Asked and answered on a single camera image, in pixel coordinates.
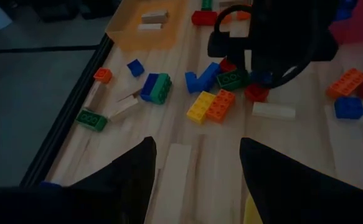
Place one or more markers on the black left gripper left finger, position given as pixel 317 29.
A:
pixel 125 189

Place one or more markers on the orange small toy brick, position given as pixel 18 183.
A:
pixel 226 18

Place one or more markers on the peach plastic bin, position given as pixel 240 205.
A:
pixel 150 34

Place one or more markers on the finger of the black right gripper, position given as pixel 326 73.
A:
pixel 240 59
pixel 284 189

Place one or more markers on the green long toy brick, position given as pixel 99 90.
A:
pixel 162 88
pixel 232 80

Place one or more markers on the pink plastic bin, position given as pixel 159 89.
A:
pixel 358 25

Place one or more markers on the orange long toy brick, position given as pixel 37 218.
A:
pixel 346 83
pixel 220 105

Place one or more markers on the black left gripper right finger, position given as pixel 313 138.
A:
pixel 266 80

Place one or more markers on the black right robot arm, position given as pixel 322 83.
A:
pixel 293 12

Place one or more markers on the blue long toy brick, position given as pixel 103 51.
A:
pixel 148 87
pixel 208 76

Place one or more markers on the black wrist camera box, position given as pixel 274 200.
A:
pixel 219 44

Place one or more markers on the yellow long toy brick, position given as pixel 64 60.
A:
pixel 200 107

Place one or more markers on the red long toy brick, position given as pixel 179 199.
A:
pixel 203 18

